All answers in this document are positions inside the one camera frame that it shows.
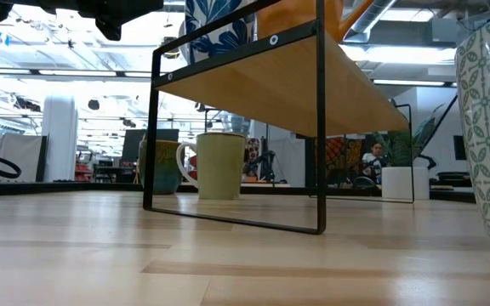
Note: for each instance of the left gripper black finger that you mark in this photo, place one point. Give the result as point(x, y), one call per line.
point(109, 30)
point(138, 5)

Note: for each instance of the blue leaf print mug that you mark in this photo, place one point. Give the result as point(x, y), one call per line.
point(223, 40)

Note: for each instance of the orange mug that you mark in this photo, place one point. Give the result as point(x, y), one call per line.
point(287, 15)

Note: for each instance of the teal and yellow glazed mug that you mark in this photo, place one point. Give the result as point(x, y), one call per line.
point(168, 170)

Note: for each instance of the black background robot arm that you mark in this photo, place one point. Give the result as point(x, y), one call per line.
point(266, 166)

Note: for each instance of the black monitor on arm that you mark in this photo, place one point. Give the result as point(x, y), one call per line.
point(459, 149)

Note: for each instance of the black ceiling speaker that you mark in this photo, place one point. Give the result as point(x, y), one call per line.
point(93, 104)

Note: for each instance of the large black monitor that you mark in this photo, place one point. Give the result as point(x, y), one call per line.
point(131, 144)

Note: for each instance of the white round pillar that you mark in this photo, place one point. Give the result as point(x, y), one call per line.
point(60, 140)

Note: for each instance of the dark office desk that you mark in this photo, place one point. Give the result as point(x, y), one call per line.
point(113, 170)

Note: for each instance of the red cart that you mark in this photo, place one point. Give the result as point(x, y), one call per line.
point(84, 170)

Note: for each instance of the white partition screen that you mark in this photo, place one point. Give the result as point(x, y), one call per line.
point(28, 157)

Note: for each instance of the red patterned tapestry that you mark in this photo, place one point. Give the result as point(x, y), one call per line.
point(252, 149)

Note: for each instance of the orange mandala tapestry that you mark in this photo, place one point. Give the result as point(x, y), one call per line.
point(343, 153)

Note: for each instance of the person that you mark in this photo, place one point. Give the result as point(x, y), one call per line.
point(374, 159)

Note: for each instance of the long ceiling light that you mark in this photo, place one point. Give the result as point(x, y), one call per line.
point(411, 82)

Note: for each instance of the green artificial plant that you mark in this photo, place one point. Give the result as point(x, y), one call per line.
point(398, 149)

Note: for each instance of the white planter pot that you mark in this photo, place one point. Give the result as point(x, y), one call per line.
point(398, 183)

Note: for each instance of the black low desk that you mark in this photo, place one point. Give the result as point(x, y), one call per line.
point(449, 175)

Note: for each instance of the black table edge rail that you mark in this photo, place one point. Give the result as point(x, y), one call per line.
point(58, 187)

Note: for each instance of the wooden shelf riser, black frame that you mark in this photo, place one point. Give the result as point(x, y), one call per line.
point(292, 93)

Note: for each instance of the silver ceiling duct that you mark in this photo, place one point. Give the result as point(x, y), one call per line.
point(370, 17)

